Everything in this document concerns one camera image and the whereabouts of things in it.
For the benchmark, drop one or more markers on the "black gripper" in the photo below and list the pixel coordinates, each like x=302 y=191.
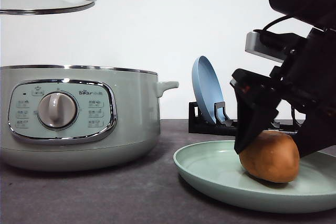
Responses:
x=306 y=80

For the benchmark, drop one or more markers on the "green plate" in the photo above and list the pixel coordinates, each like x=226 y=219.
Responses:
x=213 y=168

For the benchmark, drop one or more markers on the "blue plate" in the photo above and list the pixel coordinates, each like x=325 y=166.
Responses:
x=207 y=88

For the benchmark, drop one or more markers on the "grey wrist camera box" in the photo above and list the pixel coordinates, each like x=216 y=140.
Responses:
x=254 y=46

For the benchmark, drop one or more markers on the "green electric steamer pot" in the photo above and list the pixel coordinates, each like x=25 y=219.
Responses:
x=79 y=118

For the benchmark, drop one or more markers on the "brown potato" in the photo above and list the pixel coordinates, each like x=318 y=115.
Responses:
x=273 y=157

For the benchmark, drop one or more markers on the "black dish rack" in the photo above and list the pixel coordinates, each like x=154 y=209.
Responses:
x=222 y=125

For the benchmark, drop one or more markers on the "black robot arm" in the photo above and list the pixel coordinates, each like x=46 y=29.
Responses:
x=321 y=13

